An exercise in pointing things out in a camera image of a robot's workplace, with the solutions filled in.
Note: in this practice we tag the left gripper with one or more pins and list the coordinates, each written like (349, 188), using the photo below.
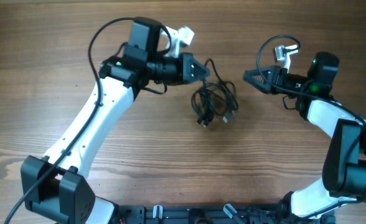
(185, 60)

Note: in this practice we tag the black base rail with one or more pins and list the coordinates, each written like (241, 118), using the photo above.
(262, 214)

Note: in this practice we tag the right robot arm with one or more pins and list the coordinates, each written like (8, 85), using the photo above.
(343, 178)

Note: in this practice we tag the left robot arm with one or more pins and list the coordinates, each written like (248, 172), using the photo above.
(55, 185)

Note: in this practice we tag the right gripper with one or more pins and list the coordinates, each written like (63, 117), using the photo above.
(274, 75)

